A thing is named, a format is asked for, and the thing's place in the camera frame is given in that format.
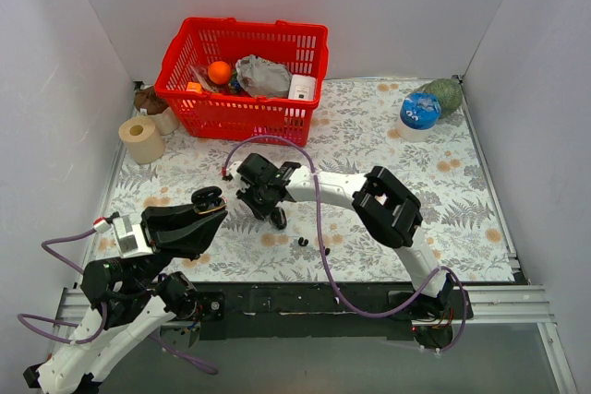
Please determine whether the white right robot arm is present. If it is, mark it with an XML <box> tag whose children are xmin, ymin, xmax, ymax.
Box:
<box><xmin>228</xmin><ymin>153</ymin><xmax>454</xmax><ymax>318</ymax></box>

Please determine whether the red plastic shopping basket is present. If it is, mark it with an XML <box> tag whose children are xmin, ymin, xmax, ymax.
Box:
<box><xmin>154</xmin><ymin>18</ymin><xmax>329</xmax><ymax>146</ymax></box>

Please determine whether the floral patterned table mat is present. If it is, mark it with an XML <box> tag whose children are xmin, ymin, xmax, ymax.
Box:
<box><xmin>103</xmin><ymin>78</ymin><xmax>516</xmax><ymax>284</ymax></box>

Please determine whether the beige paper roll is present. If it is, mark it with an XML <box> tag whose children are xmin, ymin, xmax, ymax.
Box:
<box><xmin>118</xmin><ymin>115</ymin><xmax>165</xmax><ymax>164</ymax></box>

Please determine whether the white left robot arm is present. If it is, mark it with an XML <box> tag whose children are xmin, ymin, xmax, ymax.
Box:
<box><xmin>23</xmin><ymin>197</ymin><xmax>227</xmax><ymax>393</ymax></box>

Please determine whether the clear snack packet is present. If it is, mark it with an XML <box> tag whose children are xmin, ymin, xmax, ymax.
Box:
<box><xmin>189</xmin><ymin>65</ymin><xmax>230</xmax><ymax>93</ymax></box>

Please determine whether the blue-lidded white container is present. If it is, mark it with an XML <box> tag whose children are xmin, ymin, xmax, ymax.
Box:
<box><xmin>395</xmin><ymin>91</ymin><xmax>441</xmax><ymax>142</ymax></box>

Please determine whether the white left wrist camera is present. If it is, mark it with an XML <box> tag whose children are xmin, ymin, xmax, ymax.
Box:
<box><xmin>93</xmin><ymin>212</ymin><xmax>153</xmax><ymax>258</ymax></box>

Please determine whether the orange fruit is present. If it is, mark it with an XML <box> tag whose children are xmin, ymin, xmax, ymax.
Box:
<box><xmin>207</xmin><ymin>61</ymin><xmax>232</xmax><ymax>85</ymax></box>

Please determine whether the white small box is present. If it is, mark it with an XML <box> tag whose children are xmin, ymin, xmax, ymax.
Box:
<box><xmin>287</xmin><ymin>74</ymin><xmax>317</xmax><ymax>101</ymax></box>

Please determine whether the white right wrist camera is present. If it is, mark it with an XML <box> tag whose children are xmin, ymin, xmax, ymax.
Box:
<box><xmin>223</xmin><ymin>161</ymin><xmax>250</xmax><ymax>186</ymax></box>

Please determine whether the plastic-wrapped black earbud case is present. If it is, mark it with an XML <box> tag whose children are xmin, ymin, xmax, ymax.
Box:
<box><xmin>271</xmin><ymin>210</ymin><xmax>287</xmax><ymax>230</ymax></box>

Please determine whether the crumpled grey plastic bag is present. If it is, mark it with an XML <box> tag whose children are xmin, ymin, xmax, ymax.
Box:
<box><xmin>235</xmin><ymin>54</ymin><xmax>292</xmax><ymax>98</ymax></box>

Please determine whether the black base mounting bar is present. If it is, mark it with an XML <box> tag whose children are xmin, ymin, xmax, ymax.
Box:
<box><xmin>166</xmin><ymin>282</ymin><xmax>474</xmax><ymax>349</ymax></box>

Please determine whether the orange small box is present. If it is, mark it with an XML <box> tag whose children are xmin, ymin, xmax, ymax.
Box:
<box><xmin>186</xmin><ymin>82</ymin><xmax>203</xmax><ymax>93</ymax></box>

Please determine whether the glossy black earbud charging case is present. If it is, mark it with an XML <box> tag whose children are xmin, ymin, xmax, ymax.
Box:
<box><xmin>191</xmin><ymin>186</ymin><xmax>227</xmax><ymax>214</ymax></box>

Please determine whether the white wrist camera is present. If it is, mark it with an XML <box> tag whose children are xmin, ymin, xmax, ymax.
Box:
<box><xmin>93</xmin><ymin>212</ymin><xmax>153</xmax><ymax>258</ymax></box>
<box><xmin>223</xmin><ymin>161</ymin><xmax>250</xmax><ymax>186</ymax></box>

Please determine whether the green avocado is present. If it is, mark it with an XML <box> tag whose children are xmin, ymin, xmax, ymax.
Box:
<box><xmin>415</xmin><ymin>78</ymin><xmax>463</xmax><ymax>118</ymax></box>

